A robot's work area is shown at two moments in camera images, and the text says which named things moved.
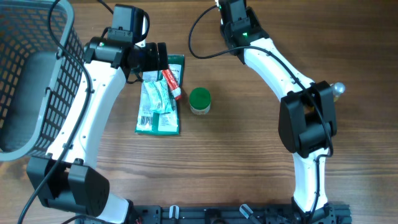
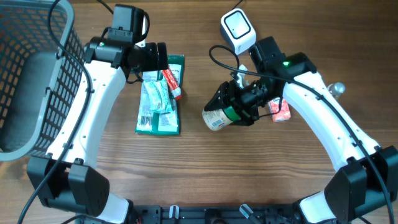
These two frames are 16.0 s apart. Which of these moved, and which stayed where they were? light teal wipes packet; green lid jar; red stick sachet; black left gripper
Moved: green lid jar
Stayed: black left gripper; light teal wipes packet; red stick sachet
